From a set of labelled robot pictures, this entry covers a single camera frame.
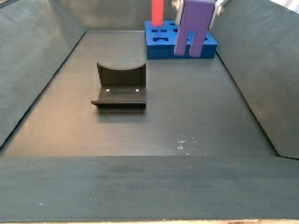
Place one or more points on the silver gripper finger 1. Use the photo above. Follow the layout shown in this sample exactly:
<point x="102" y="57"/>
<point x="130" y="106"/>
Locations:
<point x="178" y="6"/>
<point x="220" y="6"/>

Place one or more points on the purple double-square block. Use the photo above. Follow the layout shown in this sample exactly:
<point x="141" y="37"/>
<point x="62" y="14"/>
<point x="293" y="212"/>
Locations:
<point x="195" y="21"/>

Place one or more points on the blue shape-sorter board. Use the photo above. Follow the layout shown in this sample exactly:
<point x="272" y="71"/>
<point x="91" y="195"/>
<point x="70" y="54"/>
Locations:
<point x="161" y="39"/>

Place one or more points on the red hexagon peg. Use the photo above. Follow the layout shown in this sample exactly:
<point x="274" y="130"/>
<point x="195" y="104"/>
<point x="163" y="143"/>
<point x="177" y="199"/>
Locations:
<point x="158" y="12"/>

